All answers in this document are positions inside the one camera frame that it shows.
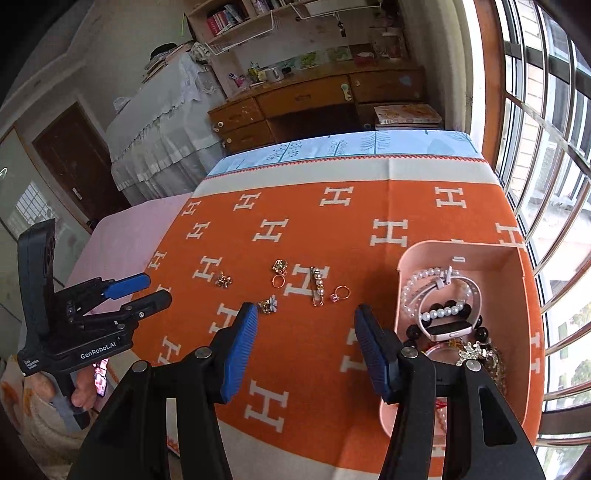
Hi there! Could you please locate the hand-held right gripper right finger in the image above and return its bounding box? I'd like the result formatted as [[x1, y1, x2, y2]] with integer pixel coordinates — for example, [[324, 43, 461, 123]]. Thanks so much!
[[355, 304, 548, 480]]

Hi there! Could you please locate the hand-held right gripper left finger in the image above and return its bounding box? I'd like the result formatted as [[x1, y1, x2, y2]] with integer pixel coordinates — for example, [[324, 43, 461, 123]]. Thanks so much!
[[67, 302, 259, 480]]

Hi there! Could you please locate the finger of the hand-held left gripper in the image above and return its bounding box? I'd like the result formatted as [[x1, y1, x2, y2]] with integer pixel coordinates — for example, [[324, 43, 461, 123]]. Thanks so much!
[[81, 291, 172, 333], [69, 272, 152, 308]]

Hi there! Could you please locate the white pearl bracelet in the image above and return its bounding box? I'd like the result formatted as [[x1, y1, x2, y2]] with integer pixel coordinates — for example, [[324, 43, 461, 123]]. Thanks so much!
[[401, 268, 476, 321]]

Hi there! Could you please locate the pink smart band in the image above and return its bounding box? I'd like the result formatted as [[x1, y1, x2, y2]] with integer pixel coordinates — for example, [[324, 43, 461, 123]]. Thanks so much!
[[416, 272, 485, 342]]

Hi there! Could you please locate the dark bead bracelet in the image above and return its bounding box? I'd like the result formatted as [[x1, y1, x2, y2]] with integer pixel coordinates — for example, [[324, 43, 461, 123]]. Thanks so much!
[[405, 300, 492, 352]]

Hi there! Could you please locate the crystal hair comb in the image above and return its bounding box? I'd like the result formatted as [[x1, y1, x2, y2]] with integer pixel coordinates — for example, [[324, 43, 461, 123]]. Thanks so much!
[[455, 339, 509, 393]]

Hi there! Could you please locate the pink box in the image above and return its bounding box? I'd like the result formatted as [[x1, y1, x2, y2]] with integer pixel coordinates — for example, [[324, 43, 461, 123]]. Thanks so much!
[[379, 240, 527, 437]]

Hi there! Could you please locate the person's left hand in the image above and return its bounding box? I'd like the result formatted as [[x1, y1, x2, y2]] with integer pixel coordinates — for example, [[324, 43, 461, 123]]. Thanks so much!
[[69, 371, 99, 411]]

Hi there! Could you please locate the smartphone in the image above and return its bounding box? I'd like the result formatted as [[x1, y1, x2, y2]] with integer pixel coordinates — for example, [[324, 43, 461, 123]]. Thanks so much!
[[93, 357, 112, 398]]

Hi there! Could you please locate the pink bed cover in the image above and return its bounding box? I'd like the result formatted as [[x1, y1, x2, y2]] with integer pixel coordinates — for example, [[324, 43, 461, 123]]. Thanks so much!
[[65, 191, 192, 324]]

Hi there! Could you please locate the light pillow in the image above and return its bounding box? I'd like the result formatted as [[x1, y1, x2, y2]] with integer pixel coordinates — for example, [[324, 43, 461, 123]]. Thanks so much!
[[0, 355, 93, 462]]

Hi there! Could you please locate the brown wooden door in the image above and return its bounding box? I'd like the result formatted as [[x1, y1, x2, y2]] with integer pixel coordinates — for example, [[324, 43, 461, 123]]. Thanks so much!
[[32, 102, 132, 232]]

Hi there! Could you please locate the orange printed blanket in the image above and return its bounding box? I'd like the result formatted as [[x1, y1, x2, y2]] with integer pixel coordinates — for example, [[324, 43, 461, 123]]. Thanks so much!
[[131, 157, 548, 480]]

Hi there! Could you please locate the white lace furniture cover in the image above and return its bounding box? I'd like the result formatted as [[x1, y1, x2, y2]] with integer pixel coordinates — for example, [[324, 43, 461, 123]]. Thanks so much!
[[106, 51, 227, 206]]

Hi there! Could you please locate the blue plant print sheet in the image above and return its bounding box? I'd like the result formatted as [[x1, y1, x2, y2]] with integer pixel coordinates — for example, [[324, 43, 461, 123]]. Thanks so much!
[[208, 129, 485, 178]]

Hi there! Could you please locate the pile of books with hat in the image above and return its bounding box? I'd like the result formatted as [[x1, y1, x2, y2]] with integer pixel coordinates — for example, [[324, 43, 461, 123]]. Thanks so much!
[[143, 42, 192, 84]]

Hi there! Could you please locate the stack of picture books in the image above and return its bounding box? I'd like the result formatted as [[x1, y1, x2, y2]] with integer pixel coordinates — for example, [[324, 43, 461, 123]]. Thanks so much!
[[373, 104, 444, 130]]

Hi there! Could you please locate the wooden desk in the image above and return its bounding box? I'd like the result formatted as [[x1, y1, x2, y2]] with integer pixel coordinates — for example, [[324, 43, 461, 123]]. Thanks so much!
[[208, 60, 428, 153]]

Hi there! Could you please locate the window with metal bars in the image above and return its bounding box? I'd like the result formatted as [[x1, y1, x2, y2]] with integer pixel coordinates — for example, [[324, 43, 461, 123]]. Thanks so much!
[[475, 0, 591, 462]]

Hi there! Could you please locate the row of books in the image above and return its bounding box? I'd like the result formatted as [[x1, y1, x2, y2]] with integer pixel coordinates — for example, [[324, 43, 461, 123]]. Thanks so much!
[[205, 0, 287, 35]]

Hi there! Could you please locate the wooden bookshelf hutch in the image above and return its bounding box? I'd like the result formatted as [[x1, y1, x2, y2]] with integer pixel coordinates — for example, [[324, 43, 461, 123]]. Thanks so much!
[[182, 0, 402, 70]]

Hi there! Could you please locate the glass jar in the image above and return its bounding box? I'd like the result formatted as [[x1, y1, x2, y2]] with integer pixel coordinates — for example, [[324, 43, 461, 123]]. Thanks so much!
[[376, 28, 404, 58]]

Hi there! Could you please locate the white oblong box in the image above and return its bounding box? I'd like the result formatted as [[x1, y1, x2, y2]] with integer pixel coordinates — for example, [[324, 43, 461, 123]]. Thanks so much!
[[305, 0, 370, 17]]

